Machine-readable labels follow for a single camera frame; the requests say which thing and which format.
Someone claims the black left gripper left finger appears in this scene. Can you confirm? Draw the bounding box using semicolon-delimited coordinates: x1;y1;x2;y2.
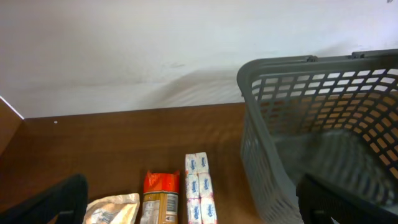
1;174;88;224

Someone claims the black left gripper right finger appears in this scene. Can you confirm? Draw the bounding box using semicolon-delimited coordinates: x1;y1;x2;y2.
296;174;397;224

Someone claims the beige paper bag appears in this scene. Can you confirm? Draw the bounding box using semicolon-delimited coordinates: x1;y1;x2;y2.
83;193;140;224

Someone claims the orange pasta package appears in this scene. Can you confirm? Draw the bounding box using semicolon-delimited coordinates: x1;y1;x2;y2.
140;171;180;224

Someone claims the tissue multipack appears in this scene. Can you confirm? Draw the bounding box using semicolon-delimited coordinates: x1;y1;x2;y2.
185;152;218;224

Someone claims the grey plastic laundry basket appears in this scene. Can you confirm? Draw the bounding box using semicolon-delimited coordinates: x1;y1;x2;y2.
237;49;397;223

